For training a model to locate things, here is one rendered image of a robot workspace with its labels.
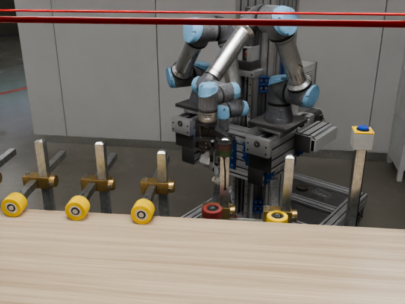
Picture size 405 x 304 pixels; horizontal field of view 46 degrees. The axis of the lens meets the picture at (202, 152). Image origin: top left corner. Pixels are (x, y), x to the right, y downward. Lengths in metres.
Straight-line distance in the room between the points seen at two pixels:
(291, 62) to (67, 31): 3.02
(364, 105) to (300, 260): 3.13
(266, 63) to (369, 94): 2.13
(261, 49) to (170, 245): 1.31
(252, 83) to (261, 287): 1.34
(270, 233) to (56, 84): 3.60
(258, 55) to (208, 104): 0.81
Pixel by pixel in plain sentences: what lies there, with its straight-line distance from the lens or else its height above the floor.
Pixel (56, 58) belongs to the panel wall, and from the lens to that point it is 4.90.
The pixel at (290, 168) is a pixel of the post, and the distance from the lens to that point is 1.85.
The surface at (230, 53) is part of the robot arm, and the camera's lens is 2.04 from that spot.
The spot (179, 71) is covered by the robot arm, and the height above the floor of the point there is 1.25.
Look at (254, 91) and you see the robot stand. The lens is 2.56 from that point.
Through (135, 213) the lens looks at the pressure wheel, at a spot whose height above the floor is 0.95.
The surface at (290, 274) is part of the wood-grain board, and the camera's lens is 1.54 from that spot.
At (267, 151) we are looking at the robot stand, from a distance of 2.30.
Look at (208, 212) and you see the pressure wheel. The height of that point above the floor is 0.91.
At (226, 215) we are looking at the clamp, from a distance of 1.94.
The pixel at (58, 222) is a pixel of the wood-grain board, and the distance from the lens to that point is 1.85.
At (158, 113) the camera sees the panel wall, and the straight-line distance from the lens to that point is 4.70.
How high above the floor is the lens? 1.82
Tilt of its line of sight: 23 degrees down
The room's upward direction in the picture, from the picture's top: straight up
